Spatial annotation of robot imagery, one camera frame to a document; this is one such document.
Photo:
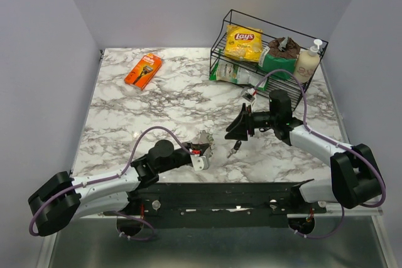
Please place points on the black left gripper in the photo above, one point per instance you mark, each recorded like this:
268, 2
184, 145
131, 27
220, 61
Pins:
203, 147

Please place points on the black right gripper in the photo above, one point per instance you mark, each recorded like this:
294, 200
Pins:
240, 131

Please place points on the steel key organizer red handle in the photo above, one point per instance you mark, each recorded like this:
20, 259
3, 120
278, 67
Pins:
205, 137

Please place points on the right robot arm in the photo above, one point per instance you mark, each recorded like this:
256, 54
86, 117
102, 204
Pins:
354, 175

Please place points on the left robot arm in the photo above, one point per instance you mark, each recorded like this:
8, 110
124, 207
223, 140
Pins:
62, 198

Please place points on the black key tag with keys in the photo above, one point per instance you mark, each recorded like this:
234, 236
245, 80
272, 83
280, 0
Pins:
235, 148

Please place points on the green white snack bag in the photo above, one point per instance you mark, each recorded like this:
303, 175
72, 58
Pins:
232, 73

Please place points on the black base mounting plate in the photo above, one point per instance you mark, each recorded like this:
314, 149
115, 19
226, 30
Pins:
194, 195

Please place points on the yellow Lays chips bag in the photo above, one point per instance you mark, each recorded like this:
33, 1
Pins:
243, 44

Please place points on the green brown coffee bag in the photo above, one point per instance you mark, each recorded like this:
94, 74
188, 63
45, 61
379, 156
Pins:
280, 54

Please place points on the cream lotion pump bottle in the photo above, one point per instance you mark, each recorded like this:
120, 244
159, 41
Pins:
308, 62

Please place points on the orange razor box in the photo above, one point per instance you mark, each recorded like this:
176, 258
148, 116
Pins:
144, 71

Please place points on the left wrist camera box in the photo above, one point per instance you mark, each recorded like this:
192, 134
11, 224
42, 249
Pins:
200, 163

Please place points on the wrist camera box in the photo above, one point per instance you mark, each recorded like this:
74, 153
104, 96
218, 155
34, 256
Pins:
200, 163
249, 94

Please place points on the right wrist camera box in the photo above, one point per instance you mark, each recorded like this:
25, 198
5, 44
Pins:
249, 94

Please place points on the black wire shelf rack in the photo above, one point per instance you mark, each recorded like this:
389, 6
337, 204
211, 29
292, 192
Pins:
270, 31

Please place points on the aluminium rail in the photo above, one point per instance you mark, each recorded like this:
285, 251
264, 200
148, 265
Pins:
355, 210

